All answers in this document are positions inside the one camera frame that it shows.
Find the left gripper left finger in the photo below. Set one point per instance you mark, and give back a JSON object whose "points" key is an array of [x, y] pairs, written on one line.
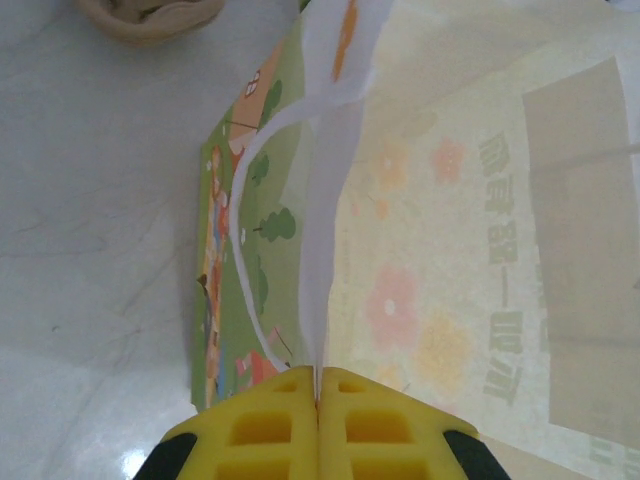
{"points": [[250, 435]]}

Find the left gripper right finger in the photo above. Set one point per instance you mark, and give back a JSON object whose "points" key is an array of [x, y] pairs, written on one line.
{"points": [[390, 435]]}

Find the white paper takeout bag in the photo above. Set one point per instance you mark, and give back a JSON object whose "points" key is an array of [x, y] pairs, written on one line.
{"points": [[450, 200]]}

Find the brown pulp cup carrier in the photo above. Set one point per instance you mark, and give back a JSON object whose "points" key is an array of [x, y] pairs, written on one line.
{"points": [[145, 25]]}

